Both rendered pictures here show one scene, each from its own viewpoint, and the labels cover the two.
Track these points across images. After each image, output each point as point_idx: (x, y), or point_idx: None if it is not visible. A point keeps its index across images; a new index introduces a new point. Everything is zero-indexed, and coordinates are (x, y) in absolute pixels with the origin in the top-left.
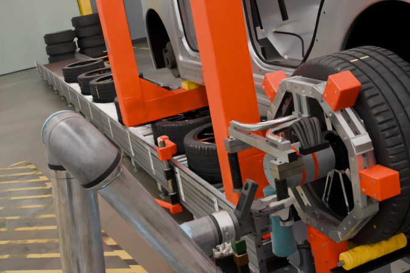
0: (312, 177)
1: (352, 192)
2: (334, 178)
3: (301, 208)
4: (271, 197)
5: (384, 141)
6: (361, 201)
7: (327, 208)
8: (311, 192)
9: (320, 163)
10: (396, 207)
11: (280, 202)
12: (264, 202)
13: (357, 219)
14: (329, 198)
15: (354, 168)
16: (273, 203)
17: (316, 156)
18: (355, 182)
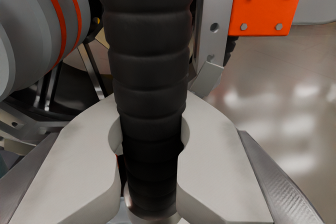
0: (71, 45)
1: (67, 83)
2: (60, 61)
3: (13, 135)
4: (83, 138)
5: None
6: (224, 56)
7: (57, 114)
8: (6, 103)
9: (81, 4)
10: (229, 58)
11: (209, 130)
12: (84, 214)
13: (204, 94)
14: (51, 100)
15: None
16: (206, 177)
17: None
18: (216, 17)
